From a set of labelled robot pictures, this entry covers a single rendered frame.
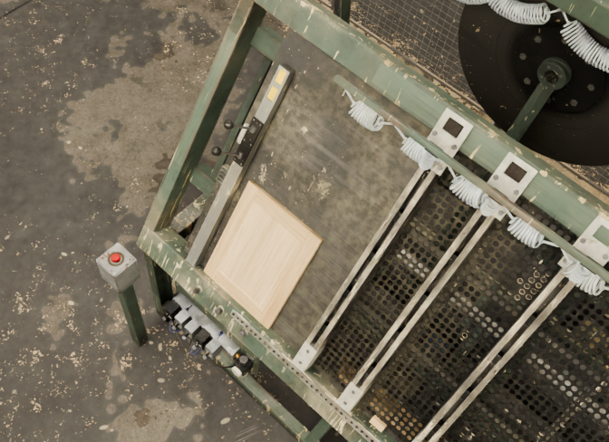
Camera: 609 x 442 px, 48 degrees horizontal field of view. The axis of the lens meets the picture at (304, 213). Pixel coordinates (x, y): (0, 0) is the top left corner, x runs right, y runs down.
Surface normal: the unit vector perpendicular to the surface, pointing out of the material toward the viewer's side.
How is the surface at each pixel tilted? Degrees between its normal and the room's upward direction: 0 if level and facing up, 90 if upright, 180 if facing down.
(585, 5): 90
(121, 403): 0
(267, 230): 58
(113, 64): 0
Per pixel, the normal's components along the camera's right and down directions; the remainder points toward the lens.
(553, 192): -0.51, 0.24
